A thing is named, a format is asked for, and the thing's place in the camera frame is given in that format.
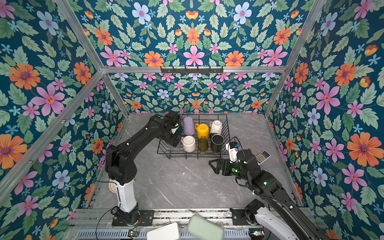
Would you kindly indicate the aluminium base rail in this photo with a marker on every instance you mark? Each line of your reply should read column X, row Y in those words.
column 157, row 217

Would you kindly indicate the dark green mug cream inside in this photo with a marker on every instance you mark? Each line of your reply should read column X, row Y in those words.
column 179, row 130

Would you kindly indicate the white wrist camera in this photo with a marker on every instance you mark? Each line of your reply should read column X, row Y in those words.
column 232, row 149
column 174, row 129

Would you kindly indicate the black wall hook rail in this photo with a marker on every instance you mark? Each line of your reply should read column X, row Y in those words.
column 191, row 70

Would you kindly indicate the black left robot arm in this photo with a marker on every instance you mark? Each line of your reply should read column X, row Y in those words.
column 121, row 168

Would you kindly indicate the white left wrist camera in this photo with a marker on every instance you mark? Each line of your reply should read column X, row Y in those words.
column 174, row 129

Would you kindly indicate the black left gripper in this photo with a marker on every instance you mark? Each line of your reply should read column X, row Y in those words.
column 172, row 141

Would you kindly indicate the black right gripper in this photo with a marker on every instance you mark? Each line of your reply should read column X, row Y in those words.
column 226, row 163

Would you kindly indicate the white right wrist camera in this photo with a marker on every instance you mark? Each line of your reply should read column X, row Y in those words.
column 232, row 149

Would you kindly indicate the black wire dish rack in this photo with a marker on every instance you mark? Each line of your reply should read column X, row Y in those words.
column 179, row 151

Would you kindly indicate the olive green glass tumbler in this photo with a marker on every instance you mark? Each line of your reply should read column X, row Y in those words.
column 203, row 144

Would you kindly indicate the pale green rectangular box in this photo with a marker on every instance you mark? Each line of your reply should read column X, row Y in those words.
column 204, row 229

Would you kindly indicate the white ceramic mug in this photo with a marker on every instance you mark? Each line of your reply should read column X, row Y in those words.
column 216, row 127

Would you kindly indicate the yellow mug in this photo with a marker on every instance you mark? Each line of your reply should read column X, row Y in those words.
column 202, row 130

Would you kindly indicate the white mug red inside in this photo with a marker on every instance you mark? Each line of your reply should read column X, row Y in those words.
column 189, row 143

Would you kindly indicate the black mug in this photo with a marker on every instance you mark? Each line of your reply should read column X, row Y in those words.
column 217, row 142

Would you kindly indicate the lilac plastic cup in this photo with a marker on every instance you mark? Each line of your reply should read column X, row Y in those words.
column 189, row 126

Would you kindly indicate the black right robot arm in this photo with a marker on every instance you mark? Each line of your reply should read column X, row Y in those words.
column 275, row 210

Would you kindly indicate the white rectangular box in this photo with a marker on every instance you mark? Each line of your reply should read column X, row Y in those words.
column 168, row 232

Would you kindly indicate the beige alarm clock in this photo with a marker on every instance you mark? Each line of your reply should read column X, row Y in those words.
column 113, row 187

